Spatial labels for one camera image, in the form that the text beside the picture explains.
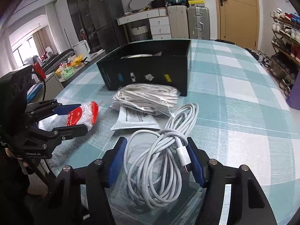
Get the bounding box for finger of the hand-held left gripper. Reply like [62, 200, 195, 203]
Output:
[30, 124, 89, 146]
[25, 99, 82, 123]

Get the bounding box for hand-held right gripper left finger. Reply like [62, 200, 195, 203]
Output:
[48, 136, 128, 225]

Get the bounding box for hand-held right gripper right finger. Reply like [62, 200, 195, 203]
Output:
[186, 137, 277, 225]

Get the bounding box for red balloon glue packet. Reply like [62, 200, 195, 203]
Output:
[66, 101, 100, 132]

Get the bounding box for white charging cable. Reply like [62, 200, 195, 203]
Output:
[124, 103, 200, 208]

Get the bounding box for black cardboard box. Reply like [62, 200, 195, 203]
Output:
[97, 39, 191, 96]

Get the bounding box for bag of white rope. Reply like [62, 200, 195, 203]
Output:
[121, 53, 163, 59]

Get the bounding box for grey side table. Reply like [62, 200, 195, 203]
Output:
[27, 49, 106, 104]

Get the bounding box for green packaged item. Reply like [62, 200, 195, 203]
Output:
[60, 67, 76, 79]

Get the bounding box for white paper packet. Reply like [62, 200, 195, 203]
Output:
[111, 105, 163, 131]

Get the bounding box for yellow plastic bag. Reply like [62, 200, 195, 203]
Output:
[70, 55, 84, 67]

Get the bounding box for window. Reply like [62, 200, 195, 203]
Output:
[9, 16, 59, 69]

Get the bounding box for red clothes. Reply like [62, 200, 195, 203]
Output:
[41, 47, 53, 61]

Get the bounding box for beige curtain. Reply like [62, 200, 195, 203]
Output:
[31, 30, 48, 57]

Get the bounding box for white appliance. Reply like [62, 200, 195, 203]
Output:
[73, 41, 91, 55]

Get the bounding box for grey refrigerator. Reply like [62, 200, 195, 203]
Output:
[88, 0, 127, 52]

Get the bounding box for dark glass cabinet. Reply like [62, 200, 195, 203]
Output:
[66, 0, 96, 45]

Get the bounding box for white wicker basket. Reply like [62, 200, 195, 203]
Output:
[130, 26, 151, 42]

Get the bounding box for purple bag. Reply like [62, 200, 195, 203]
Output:
[286, 73, 300, 111]

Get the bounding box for white desk with drawers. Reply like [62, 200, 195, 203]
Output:
[116, 7, 173, 43]

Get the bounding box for dark shoes on floor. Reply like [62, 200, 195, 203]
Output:
[214, 39, 270, 67]

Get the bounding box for black storage case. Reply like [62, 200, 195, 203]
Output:
[150, 0, 167, 9]

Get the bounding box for beige suitcase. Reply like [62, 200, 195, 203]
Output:
[167, 5, 189, 39]

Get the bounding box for silver suitcase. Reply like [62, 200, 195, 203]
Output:
[187, 6, 211, 40]

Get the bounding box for wooden shoe rack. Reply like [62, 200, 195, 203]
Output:
[265, 16, 300, 94]

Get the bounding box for tan wooden door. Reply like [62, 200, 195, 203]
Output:
[213, 0, 260, 50]

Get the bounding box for shoe rack with shoes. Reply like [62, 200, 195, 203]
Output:
[267, 8, 300, 94]

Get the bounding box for blue bag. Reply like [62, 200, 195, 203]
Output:
[291, 13, 300, 29]

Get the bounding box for black camera cable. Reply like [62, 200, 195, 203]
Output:
[32, 62, 47, 102]

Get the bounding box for black padded frame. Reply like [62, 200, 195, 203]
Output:
[42, 48, 74, 71]

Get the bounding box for bag of thin white cord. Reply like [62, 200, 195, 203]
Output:
[111, 83, 181, 118]

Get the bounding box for grey oval frame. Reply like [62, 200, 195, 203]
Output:
[128, 0, 154, 13]

